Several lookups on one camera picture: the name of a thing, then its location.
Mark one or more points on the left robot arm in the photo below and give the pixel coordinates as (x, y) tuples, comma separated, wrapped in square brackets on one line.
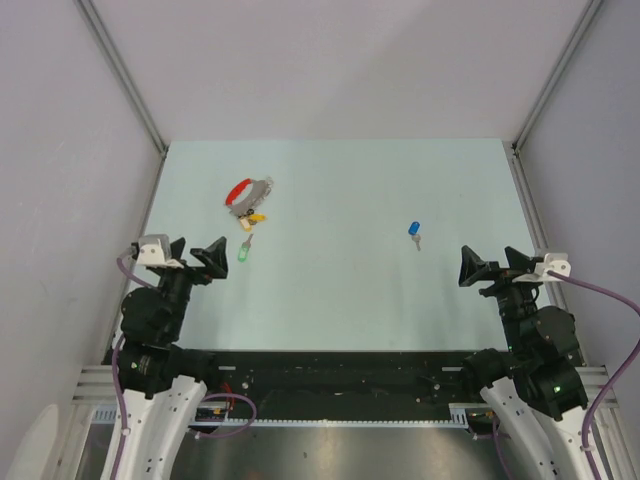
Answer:
[(158, 384)]

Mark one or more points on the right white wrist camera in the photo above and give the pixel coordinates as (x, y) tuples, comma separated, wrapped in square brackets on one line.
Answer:
[(546, 268)]

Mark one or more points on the right aluminium corner post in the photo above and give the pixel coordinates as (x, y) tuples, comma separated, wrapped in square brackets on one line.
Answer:
[(577, 35)]

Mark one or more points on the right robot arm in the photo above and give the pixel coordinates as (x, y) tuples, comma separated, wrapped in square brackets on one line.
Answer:
[(534, 388)]

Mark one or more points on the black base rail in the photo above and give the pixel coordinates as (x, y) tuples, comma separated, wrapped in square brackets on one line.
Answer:
[(343, 386)]

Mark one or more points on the red handled metal key holder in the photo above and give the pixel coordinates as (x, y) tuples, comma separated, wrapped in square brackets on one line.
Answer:
[(245, 197)]

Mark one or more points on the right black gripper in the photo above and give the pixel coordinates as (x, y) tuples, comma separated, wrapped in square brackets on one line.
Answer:
[(472, 267)]

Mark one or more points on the aluminium corner post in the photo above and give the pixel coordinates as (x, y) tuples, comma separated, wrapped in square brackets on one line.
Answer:
[(577, 35), (114, 60)]

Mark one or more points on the left aluminium corner post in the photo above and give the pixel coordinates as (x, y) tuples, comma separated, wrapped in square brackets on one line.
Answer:
[(114, 60)]

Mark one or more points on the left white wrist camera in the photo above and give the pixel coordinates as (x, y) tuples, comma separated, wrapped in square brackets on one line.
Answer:
[(154, 250)]

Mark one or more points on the key with green tag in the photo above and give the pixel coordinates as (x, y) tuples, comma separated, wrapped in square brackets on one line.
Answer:
[(243, 252)]

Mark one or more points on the key with blue cap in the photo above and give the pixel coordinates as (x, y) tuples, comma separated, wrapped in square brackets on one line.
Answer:
[(414, 234)]

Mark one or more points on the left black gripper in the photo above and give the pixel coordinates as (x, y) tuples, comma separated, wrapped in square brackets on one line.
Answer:
[(214, 259)]

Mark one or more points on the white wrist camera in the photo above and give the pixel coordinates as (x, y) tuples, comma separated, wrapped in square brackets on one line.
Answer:
[(154, 250), (546, 268)]

